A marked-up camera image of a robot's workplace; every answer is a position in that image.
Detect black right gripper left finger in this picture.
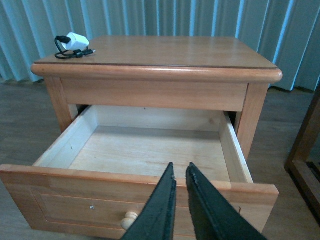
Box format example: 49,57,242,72
122,162,177,240

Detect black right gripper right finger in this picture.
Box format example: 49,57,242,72
186,162,266,240

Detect wooden drawer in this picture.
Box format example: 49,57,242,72
0,105,279,240

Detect white charger with black cable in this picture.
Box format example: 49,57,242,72
54,32,96,60

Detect wooden nightstand cabinet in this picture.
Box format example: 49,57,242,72
31,36,283,157

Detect light blue pleated curtain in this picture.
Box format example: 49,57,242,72
0,0,320,91

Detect dark wooden furniture frame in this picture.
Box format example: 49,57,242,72
284,87,320,222

